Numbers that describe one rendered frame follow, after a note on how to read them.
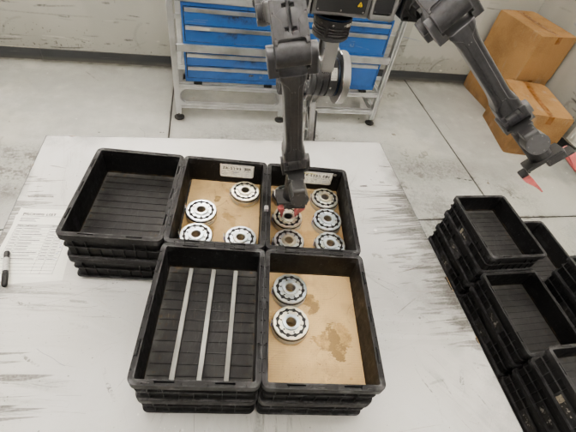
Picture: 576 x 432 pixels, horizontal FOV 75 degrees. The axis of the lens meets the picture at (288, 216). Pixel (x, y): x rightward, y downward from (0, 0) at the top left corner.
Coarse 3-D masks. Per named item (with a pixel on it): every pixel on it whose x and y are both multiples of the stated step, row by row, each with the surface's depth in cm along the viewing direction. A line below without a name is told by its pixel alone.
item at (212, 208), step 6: (192, 204) 129; (198, 204) 129; (204, 204) 130; (210, 204) 130; (186, 210) 127; (192, 210) 127; (210, 210) 128; (192, 216) 126; (198, 216) 126; (204, 216) 126; (210, 216) 127
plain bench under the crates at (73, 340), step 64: (64, 192) 146; (384, 192) 172; (384, 256) 146; (0, 320) 110; (64, 320) 113; (128, 320) 115; (384, 320) 127; (448, 320) 131; (0, 384) 99; (64, 384) 101; (128, 384) 103; (448, 384) 115
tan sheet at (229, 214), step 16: (192, 192) 137; (208, 192) 138; (224, 192) 140; (224, 208) 134; (240, 208) 135; (256, 208) 136; (224, 224) 129; (240, 224) 130; (256, 224) 131; (240, 240) 125; (256, 240) 126
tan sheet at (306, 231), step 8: (272, 192) 143; (312, 192) 146; (272, 200) 140; (272, 208) 137; (312, 208) 140; (336, 208) 142; (304, 216) 137; (312, 216) 137; (272, 224) 132; (304, 224) 134; (272, 232) 130; (304, 232) 132; (312, 232) 132; (304, 240) 129; (312, 240) 130
